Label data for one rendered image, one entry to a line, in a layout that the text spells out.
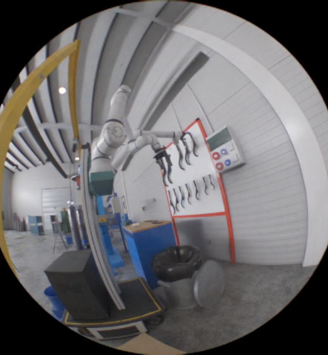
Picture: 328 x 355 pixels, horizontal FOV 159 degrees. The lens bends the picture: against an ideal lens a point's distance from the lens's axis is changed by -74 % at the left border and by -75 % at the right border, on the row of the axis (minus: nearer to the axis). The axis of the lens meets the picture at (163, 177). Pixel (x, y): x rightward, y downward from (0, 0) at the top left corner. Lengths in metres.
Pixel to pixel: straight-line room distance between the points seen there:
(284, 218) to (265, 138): 0.93
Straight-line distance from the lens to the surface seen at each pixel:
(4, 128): 1.16
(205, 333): 1.32
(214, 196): 1.80
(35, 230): 10.84
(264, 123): 1.58
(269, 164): 1.50
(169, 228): 1.69
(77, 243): 3.29
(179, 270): 1.07
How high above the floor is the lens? 1.21
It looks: 12 degrees up
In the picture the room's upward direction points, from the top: 12 degrees counter-clockwise
